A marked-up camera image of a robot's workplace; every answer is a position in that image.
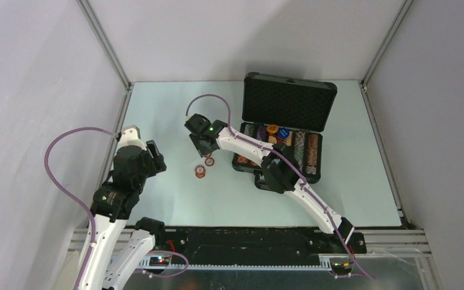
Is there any orange round button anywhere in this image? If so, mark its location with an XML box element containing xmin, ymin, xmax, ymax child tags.
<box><xmin>266</xmin><ymin>124</ymin><xmax>280</xmax><ymax>134</ymax></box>

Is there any blue round dealer button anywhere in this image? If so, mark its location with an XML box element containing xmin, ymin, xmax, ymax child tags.
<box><xmin>276</xmin><ymin>127</ymin><xmax>291</xmax><ymax>140</ymax></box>

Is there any black poker set case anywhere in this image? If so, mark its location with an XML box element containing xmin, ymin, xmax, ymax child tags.
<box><xmin>240</xmin><ymin>72</ymin><xmax>338</xmax><ymax>184</ymax></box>

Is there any red Texas Hold'em card deck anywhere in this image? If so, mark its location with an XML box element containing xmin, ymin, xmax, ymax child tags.
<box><xmin>268</xmin><ymin>135</ymin><xmax>292</xmax><ymax>146</ymax></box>

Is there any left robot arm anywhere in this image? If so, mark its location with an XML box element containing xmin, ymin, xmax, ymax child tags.
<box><xmin>75</xmin><ymin>140</ymin><xmax>167</xmax><ymax>289</ymax></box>

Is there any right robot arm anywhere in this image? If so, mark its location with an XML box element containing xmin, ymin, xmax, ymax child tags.
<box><xmin>184</xmin><ymin>114</ymin><xmax>355</xmax><ymax>253</ymax></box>

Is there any green chip stack row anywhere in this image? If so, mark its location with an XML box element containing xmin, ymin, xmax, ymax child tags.
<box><xmin>243</xmin><ymin>124</ymin><xmax>256</xmax><ymax>138</ymax></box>

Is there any purple chip stack row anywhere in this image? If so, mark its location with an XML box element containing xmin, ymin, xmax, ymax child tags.
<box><xmin>256</xmin><ymin>126</ymin><xmax>268</xmax><ymax>142</ymax></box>

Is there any blue orange chip stack row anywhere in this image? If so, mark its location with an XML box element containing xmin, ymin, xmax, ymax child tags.
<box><xmin>294</xmin><ymin>131</ymin><xmax>305</xmax><ymax>172</ymax></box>

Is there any dark orange chip stack row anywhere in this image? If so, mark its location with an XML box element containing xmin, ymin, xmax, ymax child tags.
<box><xmin>306</xmin><ymin>134</ymin><xmax>318</xmax><ymax>175</ymax></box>

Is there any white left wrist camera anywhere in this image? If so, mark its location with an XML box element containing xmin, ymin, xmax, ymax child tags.
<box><xmin>117</xmin><ymin>125</ymin><xmax>144</xmax><ymax>150</ymax></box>

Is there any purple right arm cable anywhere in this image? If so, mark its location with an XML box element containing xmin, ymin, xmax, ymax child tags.
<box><xmin>185</xmin><ymin>94</ymin><xmax>377</xmax><ymax>281</ymax></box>

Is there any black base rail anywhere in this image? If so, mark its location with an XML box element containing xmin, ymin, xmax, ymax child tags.
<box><xmin>155</xmin><ymin>227</ymin><xmax>367</xmax><ymax>267</ymax></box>

